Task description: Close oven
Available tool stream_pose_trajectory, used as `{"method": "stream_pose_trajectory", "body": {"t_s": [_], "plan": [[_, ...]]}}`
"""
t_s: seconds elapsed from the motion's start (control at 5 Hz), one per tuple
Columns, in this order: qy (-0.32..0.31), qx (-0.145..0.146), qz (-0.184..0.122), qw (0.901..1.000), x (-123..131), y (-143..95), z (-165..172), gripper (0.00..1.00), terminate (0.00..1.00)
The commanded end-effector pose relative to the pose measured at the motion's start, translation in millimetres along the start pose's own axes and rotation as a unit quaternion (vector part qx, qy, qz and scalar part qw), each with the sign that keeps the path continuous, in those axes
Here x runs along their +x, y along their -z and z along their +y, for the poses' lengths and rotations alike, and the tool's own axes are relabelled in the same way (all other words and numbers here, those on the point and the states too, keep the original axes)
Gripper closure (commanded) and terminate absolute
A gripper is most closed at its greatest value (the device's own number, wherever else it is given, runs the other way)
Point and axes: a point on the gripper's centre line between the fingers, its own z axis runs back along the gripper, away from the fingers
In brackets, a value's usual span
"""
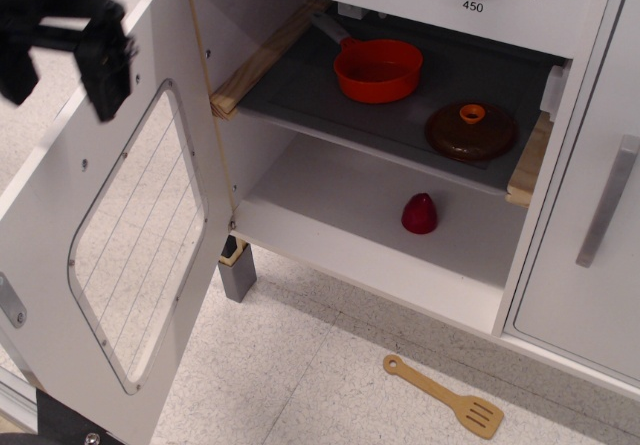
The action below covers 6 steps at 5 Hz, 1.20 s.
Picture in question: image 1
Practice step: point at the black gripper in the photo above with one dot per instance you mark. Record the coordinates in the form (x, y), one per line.
(92, 29)

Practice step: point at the white oven door with window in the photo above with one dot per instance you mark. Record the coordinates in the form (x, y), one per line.
(51, 197)

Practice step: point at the grey oven tray shelf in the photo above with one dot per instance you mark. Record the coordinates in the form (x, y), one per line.
(301, 92)

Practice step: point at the grey cabinet leg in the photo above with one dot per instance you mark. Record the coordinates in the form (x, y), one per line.
(238, 273)

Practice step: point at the orange toy saucepan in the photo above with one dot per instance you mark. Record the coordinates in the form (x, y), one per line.
(374, 71)

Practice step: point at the red toy strawberry half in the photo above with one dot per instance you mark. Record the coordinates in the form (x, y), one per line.
(419, 215)

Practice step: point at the white toy kitchen cabinet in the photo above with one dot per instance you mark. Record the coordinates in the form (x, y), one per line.
(339, 209)

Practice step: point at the brown pot lid orange knob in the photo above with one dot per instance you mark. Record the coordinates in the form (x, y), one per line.
(471, 132)

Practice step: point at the wooden slotted spatula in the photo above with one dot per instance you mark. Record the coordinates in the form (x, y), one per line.
(474, 413)

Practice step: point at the white right cabinet door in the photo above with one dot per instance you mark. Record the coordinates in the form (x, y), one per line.
(581, 297)

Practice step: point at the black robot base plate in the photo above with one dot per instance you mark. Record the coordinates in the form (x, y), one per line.
(62, 425)

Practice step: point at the silver cabinet door handle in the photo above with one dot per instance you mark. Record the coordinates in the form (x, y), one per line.
(617, 180)

